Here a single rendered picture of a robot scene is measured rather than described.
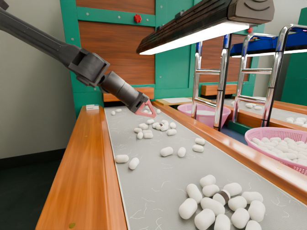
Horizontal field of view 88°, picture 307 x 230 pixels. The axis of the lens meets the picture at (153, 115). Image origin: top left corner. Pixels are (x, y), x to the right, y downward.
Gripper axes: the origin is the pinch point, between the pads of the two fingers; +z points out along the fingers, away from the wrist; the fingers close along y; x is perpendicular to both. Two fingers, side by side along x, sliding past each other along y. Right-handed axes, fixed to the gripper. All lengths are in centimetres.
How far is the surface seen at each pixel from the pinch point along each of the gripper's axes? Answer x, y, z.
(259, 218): 2.6, -37.7, 7.5
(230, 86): -51, 43, 54
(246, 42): -50, 8, 17
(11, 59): 38, 131, -84
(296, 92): -158, 108, 211
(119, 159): 13.9, -14.6, -6.3
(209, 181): 3.6, -28.9, 5.5
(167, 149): 5.1, -14.9, 3.0
